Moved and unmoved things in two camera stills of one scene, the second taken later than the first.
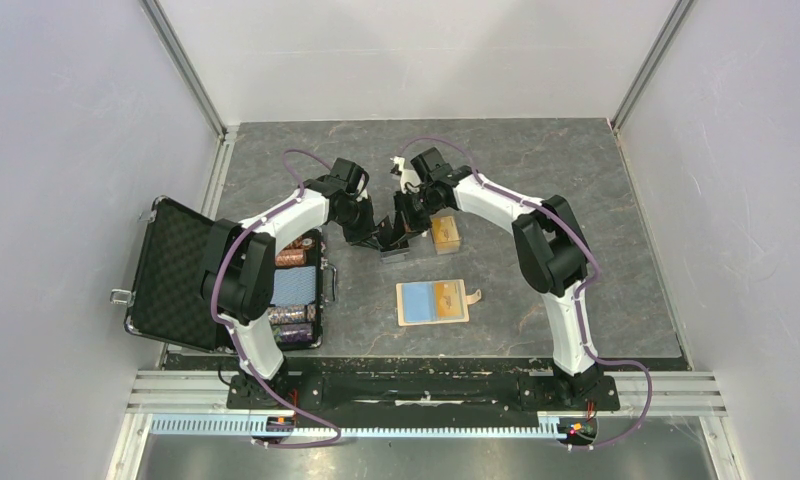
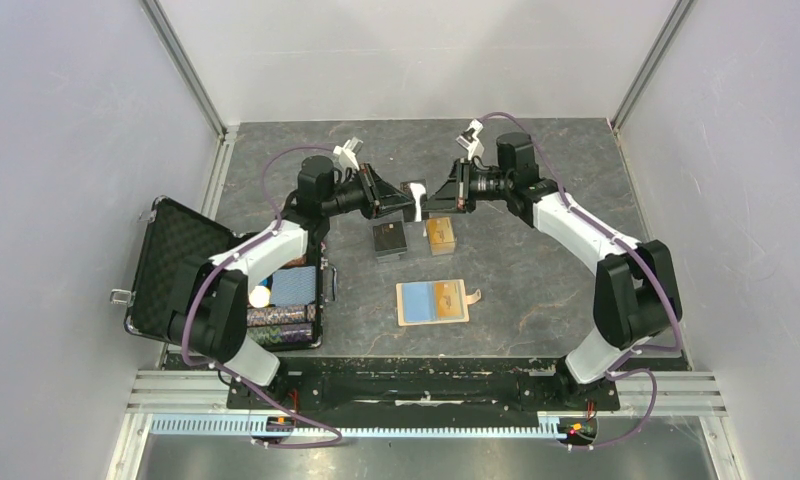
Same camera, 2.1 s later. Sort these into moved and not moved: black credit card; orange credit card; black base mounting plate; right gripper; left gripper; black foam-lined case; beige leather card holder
Moved: left gripper; right gripper; black credit card
Not moved: black base mounting plate; black foam-lined case; beige leather card holder; orange credit card
